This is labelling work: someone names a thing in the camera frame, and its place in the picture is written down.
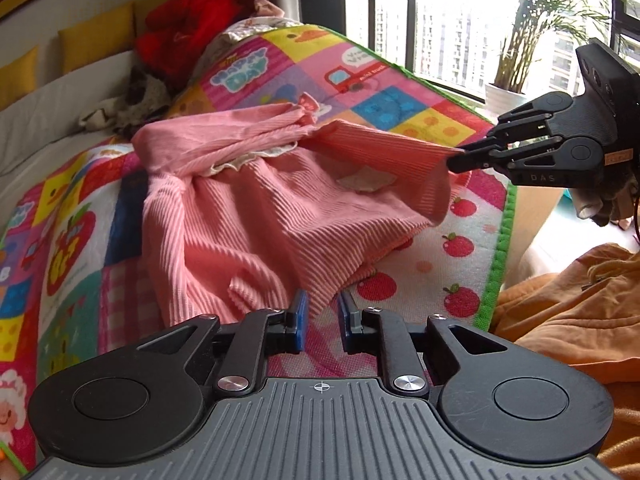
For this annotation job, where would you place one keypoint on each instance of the white plant pot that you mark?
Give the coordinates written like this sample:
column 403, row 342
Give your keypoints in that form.
column 505, row 102

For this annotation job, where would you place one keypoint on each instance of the red plush blanket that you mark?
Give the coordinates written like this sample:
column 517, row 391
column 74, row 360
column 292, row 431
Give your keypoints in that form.
column 190, row 20

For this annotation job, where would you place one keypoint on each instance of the green palm plant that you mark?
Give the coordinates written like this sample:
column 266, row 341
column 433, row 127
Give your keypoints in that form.
column 530, row 20

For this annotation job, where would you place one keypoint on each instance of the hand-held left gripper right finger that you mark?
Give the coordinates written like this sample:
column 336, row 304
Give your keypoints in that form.
column 346, row 325

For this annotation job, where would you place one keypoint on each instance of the floral print cloth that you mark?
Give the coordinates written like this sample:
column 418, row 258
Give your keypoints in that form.
column 245, row 32

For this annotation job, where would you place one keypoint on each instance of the white covered sofa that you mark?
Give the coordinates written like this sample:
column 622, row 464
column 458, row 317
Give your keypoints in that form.
column 40, row 135

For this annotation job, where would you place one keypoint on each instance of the person's orange clothing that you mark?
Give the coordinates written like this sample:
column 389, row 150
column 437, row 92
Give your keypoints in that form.
column 575, row 320

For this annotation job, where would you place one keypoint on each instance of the beige cloth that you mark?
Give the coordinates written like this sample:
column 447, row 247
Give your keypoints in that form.
column 97, row 117

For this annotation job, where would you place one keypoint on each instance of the pink ribbed garment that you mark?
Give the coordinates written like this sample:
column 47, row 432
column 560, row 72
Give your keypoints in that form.
column 260, row 220

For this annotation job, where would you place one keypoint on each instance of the black window frame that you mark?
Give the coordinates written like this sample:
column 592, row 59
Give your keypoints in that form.
column 372, row 10

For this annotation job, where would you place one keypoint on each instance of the grey spotted cloth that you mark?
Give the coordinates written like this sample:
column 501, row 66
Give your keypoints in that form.
column 145, row 92

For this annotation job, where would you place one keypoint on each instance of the yellow cushion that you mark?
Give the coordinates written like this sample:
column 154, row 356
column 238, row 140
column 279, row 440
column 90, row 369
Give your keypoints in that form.
column 97, row 35
column 17, row 77
column 150, row 10

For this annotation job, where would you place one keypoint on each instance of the person's right hand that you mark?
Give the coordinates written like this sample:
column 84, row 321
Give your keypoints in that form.
column 605, row 205

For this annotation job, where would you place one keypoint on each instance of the pink ruffled cloth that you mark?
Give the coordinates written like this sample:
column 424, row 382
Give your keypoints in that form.
column 265, row 7

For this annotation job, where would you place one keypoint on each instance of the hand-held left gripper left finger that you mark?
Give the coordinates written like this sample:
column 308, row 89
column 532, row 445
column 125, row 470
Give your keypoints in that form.
column 300, row 325

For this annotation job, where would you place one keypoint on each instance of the colourful cartoon play mat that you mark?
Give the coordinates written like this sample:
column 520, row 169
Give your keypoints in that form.
column 400, row 105

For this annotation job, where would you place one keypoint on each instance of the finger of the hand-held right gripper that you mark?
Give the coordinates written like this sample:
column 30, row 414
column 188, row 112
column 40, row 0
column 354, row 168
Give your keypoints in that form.
column 480, row 164
column 520, row 122

